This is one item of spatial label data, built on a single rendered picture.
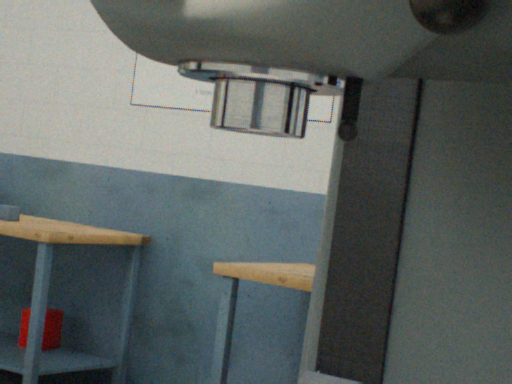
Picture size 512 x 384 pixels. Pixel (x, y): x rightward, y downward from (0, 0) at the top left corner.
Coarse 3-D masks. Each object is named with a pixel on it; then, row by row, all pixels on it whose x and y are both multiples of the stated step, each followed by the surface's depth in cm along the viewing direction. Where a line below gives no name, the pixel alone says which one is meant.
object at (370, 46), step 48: (96, 0) 53; (144, 0) 50; (192, 0) 49; (240, 0) 48; (288, 0) 48; (336, 0) 48; (384, 0) 50; (144, 48) 53; (192, 48) 51; (240, 48) 50; (288, 48) 50; (336, 48) 50; (384, 48) 53
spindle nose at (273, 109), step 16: (224, 80) 55; (240, 80) 55; (256, 80) 54; (224, 96) 55; (240, 96) 55; (256, 96) 54; (272, 96) 54; (288, 96) 55; (304, 96) 56; (224, 112) 55; (240, 112) 55; (256, 112) 54; (272, 112) 55; (288, 112) 55; (304, 112) 56; (224, 128) 56; (240, 128) 55; (256, 128) 55; (272, 128) 55; (288, 128) 55; (304, 128) 56
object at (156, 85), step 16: (144, 64) 594; (160, 64) 588; (144, 80) 594; (160, 80) 588; (176, 80) 582; (192, 80) 577; (144, 96) 594; (160, 96) 588; (176, 96) 582; (192, 96) 576; (208, 96) 571; (320, 96) 535; (208, 112) 571; (320, 112) 535
